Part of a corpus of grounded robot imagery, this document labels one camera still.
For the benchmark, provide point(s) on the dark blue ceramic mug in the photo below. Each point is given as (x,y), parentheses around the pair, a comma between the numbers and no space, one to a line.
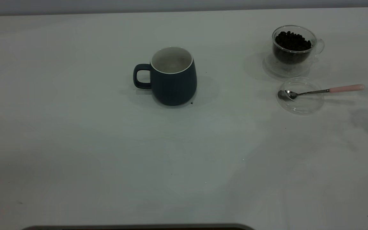
(174,89)

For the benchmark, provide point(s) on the clear glass round lid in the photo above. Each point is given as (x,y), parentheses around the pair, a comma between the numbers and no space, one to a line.
(302,107)

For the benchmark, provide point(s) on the roasted coffee bean pile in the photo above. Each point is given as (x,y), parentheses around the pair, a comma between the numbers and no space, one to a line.
(292,41)

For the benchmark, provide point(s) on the clear glass saucer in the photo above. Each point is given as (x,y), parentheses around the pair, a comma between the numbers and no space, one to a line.
(286,72)

